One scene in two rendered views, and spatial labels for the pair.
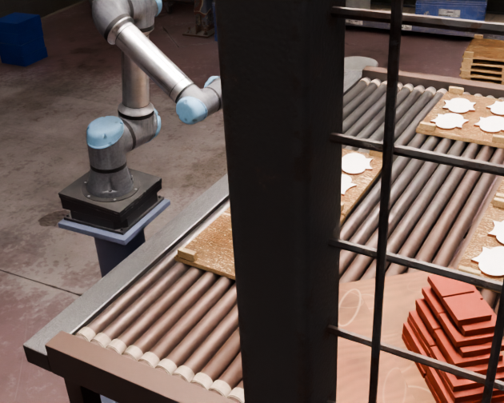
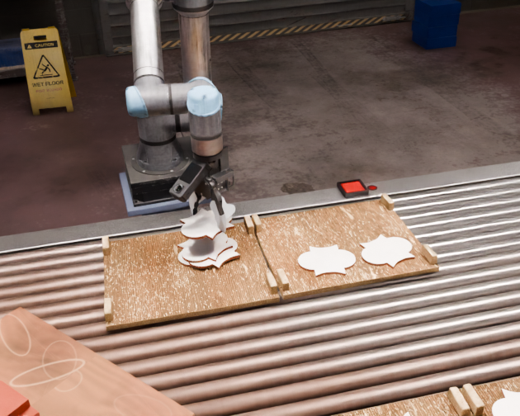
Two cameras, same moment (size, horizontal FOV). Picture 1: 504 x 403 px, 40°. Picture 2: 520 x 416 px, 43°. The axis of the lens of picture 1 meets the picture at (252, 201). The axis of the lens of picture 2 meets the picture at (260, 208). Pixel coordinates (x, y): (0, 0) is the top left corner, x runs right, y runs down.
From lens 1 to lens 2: 1.45 m
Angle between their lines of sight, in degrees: 39
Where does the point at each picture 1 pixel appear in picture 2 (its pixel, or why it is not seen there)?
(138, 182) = (182, 166)
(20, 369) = not seen: hidden behind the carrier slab
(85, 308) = (2, 244)
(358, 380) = not seen: outside the picture
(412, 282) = (131, 396)
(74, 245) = not seen: hidden behind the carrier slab
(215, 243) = (144, 251)
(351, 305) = (52, 372)
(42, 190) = (315, 161)
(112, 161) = (147, 134)
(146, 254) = (100, 229)
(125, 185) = (158, 162)
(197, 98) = (138, 91)
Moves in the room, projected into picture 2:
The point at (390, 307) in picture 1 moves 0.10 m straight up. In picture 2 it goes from (68, 402) to (59, 361)
